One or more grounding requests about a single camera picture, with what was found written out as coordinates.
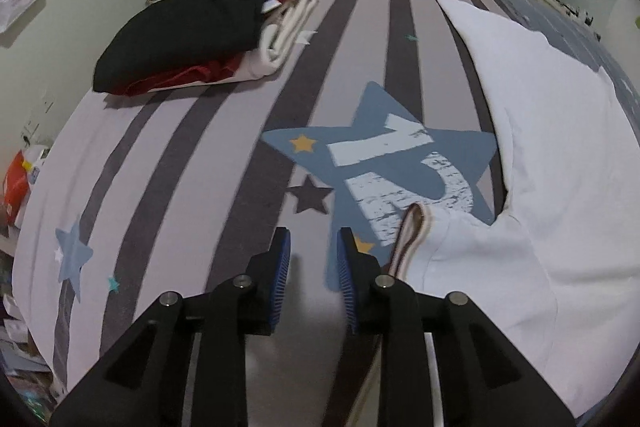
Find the red and white package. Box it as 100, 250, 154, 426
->
0, 147, 51, 228

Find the striped star bedsheet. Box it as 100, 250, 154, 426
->
10, 0, 640, 427

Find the white nightstand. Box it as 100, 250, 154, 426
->
537, 0, 598, 30

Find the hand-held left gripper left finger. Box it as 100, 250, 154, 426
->
50, 227, 292, 427

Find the white shirt with striped trim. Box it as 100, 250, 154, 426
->
387, 0, 640, 418

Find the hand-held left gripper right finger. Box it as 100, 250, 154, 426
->
336, 227, 576, 427

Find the red folded garment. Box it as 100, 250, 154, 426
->
125, 0, 306, 96

